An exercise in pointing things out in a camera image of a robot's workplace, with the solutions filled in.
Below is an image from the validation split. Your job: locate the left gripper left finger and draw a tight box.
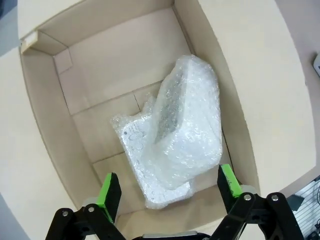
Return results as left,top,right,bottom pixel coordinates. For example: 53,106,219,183
47,171,123,240

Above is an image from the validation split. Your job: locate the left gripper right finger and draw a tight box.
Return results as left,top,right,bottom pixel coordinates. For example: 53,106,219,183
212,163,303,240

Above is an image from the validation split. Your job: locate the bubble-wrapped white clock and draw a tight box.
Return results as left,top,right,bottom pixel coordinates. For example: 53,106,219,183
109,97,196,210
151,53,224,191

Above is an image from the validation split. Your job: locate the open cardboard box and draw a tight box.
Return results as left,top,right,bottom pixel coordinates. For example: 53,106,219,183
0,0,317,240

